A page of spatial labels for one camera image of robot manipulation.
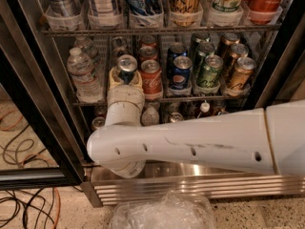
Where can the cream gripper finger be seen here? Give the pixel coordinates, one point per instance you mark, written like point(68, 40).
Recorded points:
point(137, 81)
point(114, 79)

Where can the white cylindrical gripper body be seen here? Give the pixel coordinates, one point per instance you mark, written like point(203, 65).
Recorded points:
point(126, 94)

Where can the blue silver redbull can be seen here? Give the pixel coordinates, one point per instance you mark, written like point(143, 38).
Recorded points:
point(126, 65)

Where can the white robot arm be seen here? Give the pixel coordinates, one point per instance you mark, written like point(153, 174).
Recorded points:
point(262, 141)

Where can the front red coca-cola can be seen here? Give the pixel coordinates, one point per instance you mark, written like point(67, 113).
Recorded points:
point(151, 77)

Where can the red coca-cola can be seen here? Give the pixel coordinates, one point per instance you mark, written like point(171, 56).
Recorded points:
point(148, 40)
point(151, 77)
point(147, 53)

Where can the bottom shelf water bottle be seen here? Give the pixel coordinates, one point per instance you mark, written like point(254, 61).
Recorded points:
point(150, 117)

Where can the bottom shelf red can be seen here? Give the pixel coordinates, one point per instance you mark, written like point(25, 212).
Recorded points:
point(98, 122)

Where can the front blue pepsi can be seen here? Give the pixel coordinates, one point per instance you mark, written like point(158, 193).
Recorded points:
point(181, 71)

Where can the blue pepsi can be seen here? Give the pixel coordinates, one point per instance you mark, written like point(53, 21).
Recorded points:
point(174, 50)
point(181, 71)

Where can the bottom shelf silver can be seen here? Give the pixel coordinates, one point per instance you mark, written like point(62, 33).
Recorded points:
point(175, 117)

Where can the front green soda can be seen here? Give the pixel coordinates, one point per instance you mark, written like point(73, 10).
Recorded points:
point(210, 71)

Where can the green soda can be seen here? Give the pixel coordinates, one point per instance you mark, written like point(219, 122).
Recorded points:
point(210, 71)
point(202, 51)
point(197, 38)

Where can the bottom shelf white-cap bottle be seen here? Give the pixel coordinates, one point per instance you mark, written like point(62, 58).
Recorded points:
point(204, 110)

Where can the steel fridge base grille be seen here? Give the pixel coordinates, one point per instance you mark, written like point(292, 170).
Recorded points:
point(104, 188)

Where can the bottom shelf bronze can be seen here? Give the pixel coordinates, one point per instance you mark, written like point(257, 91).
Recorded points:
point(222, 113)

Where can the top shelf gold lacroix can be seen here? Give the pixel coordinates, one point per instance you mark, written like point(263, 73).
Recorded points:
point(184, 11)

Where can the left glass fridge door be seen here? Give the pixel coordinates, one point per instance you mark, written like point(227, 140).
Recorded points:
point(34, 77)

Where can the glass fridge door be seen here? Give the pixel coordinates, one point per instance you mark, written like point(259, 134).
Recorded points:
point(282, 68)
point(34, 77)

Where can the gold soda can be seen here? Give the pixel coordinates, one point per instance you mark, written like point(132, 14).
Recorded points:
point(234, 52)
point(240, 73)
point(225, 41)

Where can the front gold soda can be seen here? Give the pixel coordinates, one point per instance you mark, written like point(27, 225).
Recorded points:
point(240, 73)

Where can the right glass fridge door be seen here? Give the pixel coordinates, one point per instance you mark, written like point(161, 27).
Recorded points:
point(282, 68)

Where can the top shelf coca-cola can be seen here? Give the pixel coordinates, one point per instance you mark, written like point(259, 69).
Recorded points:
point(263, 11)

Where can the front clear water bottle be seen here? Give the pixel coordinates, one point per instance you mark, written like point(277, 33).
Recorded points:
point(84, 76)

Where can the clear water bottle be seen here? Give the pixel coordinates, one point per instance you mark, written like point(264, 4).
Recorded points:
point(87, 46)
point(84, 76)

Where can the rear clear water bottle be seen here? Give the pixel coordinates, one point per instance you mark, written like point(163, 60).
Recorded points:
point(87, 46)

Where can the clear plastic bag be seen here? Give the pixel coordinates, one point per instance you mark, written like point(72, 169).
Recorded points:
point(172, 211)

